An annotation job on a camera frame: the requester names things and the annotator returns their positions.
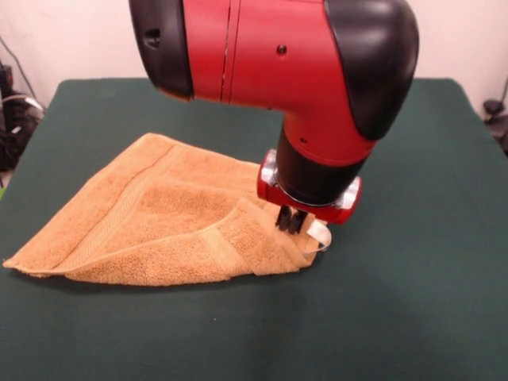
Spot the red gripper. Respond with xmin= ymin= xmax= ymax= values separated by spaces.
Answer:
xmin=256 ymin=165 xmax=363 ymax=235

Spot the tan terry towel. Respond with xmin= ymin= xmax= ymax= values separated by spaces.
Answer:
xmin=2 ymin=133 xmax=333 ymax=287

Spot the dark green table cloth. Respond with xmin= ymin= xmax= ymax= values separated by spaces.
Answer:
xmin=0 ymin=77 xmax=508 ymax=381

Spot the black floor device with cable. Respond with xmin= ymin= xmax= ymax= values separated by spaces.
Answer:
xmin=482 ymin=75 xmax=508 ymax=156

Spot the black cable bundle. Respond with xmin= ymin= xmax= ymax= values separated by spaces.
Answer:
xmin=0 ymin=35 xmax=44 ymax=172

